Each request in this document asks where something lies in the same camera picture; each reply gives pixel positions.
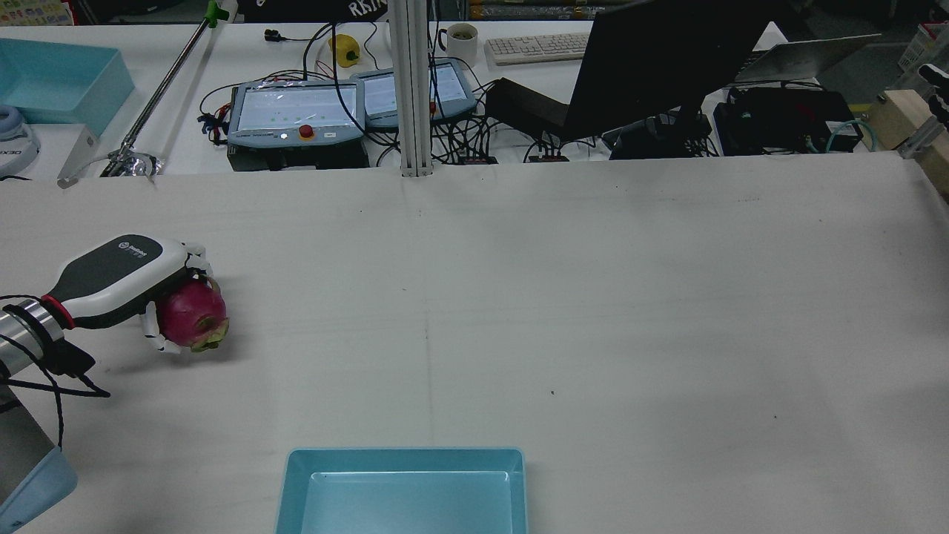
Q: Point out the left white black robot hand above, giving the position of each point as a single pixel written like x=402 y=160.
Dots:
x=111 y=278

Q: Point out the red dragon fruit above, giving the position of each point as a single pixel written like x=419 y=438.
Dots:
x=191 y=313

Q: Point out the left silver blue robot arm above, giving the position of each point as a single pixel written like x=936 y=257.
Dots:
x=22 y=326

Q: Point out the crumpled aluminium foil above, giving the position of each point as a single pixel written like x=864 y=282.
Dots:
x=137 y=163

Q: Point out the white round device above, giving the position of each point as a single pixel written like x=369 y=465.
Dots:
x=15 y=144

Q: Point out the light blue storage box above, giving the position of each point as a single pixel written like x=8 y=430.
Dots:
x=59 y=81

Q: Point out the metal rod with green grip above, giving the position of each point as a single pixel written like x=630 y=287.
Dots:
x=167 y=81

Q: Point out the black box under pendant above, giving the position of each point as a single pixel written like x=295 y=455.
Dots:
x=296 y=157

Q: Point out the large grey teach pendant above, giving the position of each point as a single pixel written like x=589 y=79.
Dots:
x=296 y=111

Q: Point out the colourful printed box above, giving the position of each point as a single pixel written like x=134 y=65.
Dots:
x=33 y=11

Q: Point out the yellow bell pepper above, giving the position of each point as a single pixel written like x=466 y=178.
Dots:
x=344 y=49

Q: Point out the light blue plastic bin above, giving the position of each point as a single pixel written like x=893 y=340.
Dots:
x=404 y=493

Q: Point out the small grey teach pendant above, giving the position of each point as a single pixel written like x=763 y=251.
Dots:
x=452 y=85

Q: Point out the white mug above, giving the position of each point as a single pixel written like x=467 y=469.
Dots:
x=463 y=43

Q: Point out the black power adapter box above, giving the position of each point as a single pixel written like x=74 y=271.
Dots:
x=530 y=104

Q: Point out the white keyboard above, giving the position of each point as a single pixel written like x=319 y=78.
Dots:
x=537 y=47

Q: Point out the black monitor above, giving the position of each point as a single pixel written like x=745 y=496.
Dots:
x=652 y=67

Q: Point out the black electronics box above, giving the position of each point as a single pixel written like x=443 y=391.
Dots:
x=786 y=119

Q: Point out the grey laptop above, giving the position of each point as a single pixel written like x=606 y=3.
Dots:
x=804 y=55

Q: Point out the wooden block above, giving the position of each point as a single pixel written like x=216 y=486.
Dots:
x=908 y=119

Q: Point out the black white clamp device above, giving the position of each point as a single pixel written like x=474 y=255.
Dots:
x=936 y=85

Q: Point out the white bent bracket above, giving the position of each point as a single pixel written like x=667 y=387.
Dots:
x=78 y=156

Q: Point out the aluminium profile post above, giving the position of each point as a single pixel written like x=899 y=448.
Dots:
x=410 y=89

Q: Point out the aluminium angle bracket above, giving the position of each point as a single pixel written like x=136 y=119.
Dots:
x=923 y=139

